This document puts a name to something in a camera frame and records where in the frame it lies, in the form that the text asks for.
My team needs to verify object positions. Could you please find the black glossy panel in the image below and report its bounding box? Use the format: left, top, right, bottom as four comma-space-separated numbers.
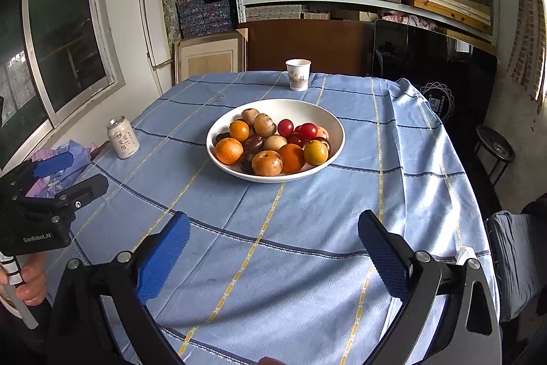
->
371, 18, 498, 135

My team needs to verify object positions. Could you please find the white plate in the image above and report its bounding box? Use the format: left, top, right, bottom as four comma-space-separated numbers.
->
206, 99, 346, 183

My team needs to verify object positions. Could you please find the person's left hand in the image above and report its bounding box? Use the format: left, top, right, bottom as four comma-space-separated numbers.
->
0, 251, 48, 306

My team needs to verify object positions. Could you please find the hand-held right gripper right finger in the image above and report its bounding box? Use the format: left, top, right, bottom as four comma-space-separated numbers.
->
358, 210, 503, 365

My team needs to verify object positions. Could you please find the long white strip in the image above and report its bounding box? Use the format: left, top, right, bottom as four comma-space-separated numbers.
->
137, 0, 165, 92

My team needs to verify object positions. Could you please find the black round stool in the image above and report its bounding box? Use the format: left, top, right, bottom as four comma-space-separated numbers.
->
474, 125, 516, 188

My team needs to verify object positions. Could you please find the large orange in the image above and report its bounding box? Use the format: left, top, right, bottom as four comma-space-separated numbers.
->
279, 143, 306, 173

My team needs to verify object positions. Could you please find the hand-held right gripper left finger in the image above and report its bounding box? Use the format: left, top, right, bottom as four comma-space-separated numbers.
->
47, 212, 191, 365

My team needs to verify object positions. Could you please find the dark window with white frame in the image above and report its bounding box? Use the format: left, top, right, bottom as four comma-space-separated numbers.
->
0, 0, 126, 173

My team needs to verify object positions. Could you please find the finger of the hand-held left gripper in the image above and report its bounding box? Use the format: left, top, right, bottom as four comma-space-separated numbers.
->
17, 174, 109, 220
9, 152, 77, 188

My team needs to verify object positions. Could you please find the orange persimmon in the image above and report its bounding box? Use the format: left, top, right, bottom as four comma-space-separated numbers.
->
251, 150, 283, 177

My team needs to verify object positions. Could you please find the small orange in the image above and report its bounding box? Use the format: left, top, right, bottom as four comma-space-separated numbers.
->
229, 120, 251, 142

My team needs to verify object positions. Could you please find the yellow-orange round fruit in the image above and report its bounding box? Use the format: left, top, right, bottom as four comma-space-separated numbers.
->
304, 140, 329, 166

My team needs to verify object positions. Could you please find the wooden picture frame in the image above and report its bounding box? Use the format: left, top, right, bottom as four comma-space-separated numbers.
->
173, 28, 249, 86

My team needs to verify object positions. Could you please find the white beverage can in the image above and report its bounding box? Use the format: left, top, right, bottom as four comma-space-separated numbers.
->
106, 116, 140, 159

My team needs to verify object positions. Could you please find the white paper cup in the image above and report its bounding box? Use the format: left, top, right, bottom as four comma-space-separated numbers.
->
285, 59, 311, 91

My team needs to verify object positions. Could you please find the blue checked tablecloth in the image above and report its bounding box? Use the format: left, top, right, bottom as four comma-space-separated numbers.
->
43, 71, 501, 365

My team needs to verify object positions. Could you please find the blue printed blanket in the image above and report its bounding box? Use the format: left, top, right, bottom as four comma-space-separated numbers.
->
26, 139, 92, 199

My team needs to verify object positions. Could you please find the grey marble slab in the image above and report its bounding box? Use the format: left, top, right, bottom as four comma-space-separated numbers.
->
159, 0, 182, 45

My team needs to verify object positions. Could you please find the patterned curtain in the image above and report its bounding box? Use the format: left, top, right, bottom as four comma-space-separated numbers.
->
506, 0, 547, 105

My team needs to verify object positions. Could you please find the grey seat cushion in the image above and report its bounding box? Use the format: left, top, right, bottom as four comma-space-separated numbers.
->
485, 194, 547, 323

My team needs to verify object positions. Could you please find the brown wooden board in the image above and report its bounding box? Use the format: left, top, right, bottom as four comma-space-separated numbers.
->
237, 19, 377, 76

